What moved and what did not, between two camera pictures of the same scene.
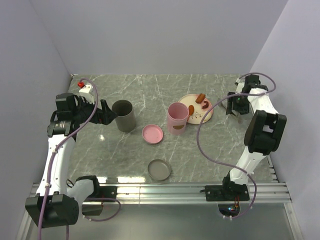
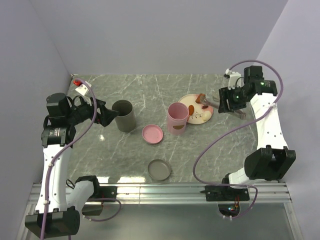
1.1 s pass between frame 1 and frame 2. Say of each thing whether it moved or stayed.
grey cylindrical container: stayed
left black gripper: stayed
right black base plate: stayed
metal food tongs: moved
